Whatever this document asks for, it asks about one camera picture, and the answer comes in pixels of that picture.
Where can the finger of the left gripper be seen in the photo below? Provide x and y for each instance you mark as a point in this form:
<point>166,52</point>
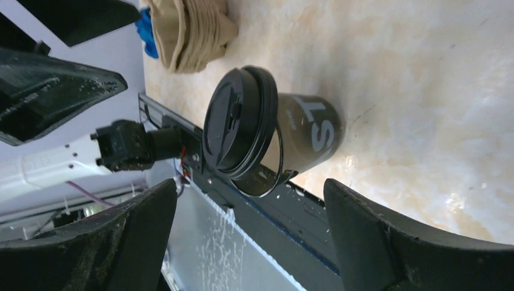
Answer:
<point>40,93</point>
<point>78,21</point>

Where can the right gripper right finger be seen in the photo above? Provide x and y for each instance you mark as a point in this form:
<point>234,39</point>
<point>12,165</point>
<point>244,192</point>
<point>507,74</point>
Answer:
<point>380,249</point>

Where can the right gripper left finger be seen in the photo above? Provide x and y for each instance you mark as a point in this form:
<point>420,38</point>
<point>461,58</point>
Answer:
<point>121,248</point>

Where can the single black coffee cup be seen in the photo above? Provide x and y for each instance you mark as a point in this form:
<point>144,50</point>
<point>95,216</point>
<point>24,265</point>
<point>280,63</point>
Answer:
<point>308,132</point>

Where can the black cup lid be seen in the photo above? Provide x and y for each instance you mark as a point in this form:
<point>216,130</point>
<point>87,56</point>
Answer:
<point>240,121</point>

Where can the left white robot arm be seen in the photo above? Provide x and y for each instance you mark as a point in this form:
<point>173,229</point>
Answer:
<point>124,145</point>

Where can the blue toy block left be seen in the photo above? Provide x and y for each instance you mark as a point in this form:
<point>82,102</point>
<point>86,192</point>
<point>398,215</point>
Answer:
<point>145,32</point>

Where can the brown pulp cup carrier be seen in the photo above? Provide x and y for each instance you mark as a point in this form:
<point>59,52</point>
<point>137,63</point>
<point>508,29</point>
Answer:
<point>190,34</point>

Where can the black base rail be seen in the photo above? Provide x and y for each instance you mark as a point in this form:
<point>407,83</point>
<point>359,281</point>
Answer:
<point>224,240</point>

